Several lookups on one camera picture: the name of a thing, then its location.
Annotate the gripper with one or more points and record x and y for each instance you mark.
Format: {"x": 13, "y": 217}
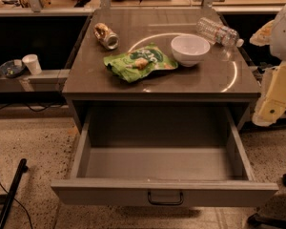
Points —
{"x": 285, "y": 37}

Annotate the grey top drawer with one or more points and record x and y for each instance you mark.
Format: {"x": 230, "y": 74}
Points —
{"x": 149, "y": 154}

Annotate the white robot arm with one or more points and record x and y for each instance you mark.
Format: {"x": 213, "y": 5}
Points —
{"x": 273, "y": 34}

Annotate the grey drawer cabinet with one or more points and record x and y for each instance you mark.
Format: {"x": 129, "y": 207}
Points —
{"x": 222, "y": 77}

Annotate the clear plastic water bottle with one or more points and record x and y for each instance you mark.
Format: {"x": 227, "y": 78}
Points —
{"x": 218, "y": 33}

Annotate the white ceramic bowl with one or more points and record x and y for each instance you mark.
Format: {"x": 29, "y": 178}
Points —
{"x": 189, "y": 49}

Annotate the black chair base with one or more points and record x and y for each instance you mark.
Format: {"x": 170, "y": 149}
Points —
{"x": 273, "y": 215}

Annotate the green snack bag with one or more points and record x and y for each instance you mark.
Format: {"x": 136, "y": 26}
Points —
{"x": 138, "y": 64}

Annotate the crushed metal can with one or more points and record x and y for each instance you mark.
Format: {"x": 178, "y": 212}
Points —
{"x": 105, "y": 36}

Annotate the white paper cup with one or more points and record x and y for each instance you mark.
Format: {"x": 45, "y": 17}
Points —
{"x": 32, "y": 63}

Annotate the dark round dish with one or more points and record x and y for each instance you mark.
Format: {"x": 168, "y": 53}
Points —
{"x": 12, "y": 68}

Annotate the black floor stand bar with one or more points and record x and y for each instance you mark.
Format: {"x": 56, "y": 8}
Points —
{"x": 21, "y": 169}

